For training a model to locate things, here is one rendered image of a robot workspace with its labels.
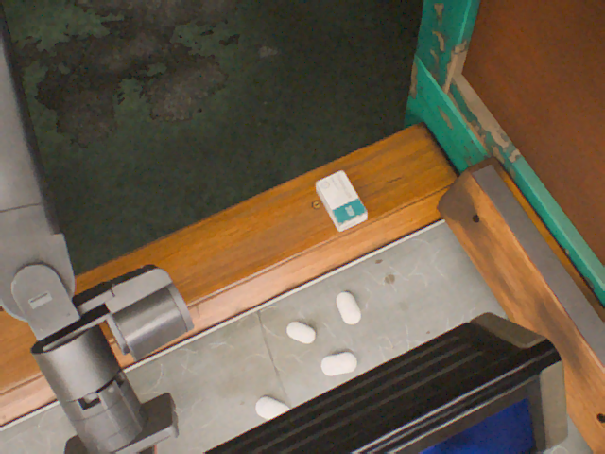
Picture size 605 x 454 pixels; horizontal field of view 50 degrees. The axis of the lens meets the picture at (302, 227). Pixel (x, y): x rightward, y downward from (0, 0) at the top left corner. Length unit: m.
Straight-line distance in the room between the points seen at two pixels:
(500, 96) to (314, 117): 1.11
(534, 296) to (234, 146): 1.18
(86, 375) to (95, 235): 1.12
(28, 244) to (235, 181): 1.14
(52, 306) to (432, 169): 0.44
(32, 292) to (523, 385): 0.36
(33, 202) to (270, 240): 0.28
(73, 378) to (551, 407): 0.37
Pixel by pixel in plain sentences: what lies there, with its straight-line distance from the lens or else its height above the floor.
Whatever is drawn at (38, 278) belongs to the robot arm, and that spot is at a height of 0.97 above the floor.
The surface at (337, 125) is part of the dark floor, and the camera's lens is 1.71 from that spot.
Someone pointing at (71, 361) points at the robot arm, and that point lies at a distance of 0.56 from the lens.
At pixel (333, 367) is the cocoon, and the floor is 0.76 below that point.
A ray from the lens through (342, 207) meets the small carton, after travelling 0.72.
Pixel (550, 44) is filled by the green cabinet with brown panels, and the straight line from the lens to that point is 0.57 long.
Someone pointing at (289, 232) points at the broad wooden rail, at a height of 0.76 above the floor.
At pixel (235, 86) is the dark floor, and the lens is 1.81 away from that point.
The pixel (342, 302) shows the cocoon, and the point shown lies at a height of 0.76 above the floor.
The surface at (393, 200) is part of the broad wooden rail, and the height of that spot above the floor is 0.76.
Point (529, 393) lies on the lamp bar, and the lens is 0.34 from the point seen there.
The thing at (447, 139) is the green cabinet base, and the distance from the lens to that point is 0.77.
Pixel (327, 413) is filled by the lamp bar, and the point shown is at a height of 1.08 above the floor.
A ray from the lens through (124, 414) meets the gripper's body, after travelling 0.59.
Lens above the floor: 1.43
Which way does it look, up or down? 65 degrees down
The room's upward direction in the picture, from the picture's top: 8 degrees counter-clockwise
